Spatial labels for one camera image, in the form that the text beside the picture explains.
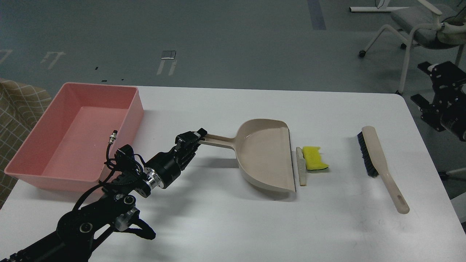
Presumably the beige checkered cloth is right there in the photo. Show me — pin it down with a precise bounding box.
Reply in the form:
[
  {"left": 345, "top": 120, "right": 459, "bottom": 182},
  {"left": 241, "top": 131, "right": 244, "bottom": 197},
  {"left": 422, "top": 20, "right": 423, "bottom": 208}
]
[{"left": 0, "top": 78, "right": 52, "bottom": 206}]

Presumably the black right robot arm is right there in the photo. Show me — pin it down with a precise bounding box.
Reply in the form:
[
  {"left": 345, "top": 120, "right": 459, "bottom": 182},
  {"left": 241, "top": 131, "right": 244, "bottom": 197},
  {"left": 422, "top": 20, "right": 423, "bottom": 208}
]
[{"left": 410, "top": 61, "right": 466, "bottom": 142}]

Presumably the yellow sponge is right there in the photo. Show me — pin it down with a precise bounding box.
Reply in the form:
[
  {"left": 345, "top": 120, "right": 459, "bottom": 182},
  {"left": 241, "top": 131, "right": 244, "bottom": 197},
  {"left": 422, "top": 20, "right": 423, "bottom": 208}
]
[{"left": 302, "top": 146, "right": 329, "bottom": 171}]

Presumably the pink plastic bin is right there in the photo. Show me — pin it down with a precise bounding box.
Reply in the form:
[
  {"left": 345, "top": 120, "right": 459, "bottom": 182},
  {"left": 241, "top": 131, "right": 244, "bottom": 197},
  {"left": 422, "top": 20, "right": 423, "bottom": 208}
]
[{"left": 5, "top": 83, "right": 144, "bottom": 192}]

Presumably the beige plastic dustpan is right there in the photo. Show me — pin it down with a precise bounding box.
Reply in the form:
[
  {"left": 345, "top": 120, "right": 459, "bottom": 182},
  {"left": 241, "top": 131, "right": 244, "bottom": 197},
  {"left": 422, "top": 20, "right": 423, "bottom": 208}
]
[{"left": 200, "top": 118, "right": 296, "bottom": 193}]

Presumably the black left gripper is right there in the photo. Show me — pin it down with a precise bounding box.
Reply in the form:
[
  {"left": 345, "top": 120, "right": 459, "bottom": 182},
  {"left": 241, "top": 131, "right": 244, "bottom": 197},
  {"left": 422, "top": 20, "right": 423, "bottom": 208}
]
[{"left": 145, "top": 128, "right": 208, "bottom": 189}]

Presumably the grey chair at right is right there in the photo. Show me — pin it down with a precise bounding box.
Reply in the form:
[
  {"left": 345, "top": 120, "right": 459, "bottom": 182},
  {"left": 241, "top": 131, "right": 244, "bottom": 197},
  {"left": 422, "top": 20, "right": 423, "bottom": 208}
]
[{"left": 358, "top": 0, "right": 466, "bottom": 96}]

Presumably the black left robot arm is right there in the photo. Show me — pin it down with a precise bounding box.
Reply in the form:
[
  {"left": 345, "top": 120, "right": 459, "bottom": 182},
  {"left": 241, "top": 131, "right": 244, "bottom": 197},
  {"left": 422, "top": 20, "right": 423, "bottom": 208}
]
[{"left": 4, "top": 129, "right": 208, "bottom": 262}]

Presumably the white desk base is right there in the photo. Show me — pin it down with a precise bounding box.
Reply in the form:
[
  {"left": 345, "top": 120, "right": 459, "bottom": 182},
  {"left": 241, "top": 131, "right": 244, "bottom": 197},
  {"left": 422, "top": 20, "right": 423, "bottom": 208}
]
[{"left": 348, "top": 0, "right": 408, "bottom": 13}]

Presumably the beige brush with black bristles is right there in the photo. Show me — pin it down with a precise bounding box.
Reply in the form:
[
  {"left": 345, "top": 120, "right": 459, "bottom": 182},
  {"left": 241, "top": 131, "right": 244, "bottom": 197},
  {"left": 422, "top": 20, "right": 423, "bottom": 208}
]
[{"left": 357, "top": 126, "right": 410, "bottom": 214}]

